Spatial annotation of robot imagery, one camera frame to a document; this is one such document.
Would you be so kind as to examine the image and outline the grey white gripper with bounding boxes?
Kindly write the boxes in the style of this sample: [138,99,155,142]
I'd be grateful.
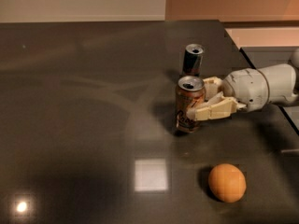
[186,68,269,121]

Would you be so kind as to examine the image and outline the orange soda can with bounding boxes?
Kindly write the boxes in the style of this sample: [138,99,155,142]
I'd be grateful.
[176,76,206,133]

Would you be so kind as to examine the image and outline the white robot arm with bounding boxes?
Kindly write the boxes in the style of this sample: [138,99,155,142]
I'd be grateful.
[187,63,298,121]

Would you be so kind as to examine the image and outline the slim dark energy drink can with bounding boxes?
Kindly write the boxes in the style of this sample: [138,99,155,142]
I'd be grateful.
[182,44,205,77]

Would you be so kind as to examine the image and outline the orange fruit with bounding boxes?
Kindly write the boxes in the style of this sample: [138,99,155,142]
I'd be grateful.
[208,163,247,203]

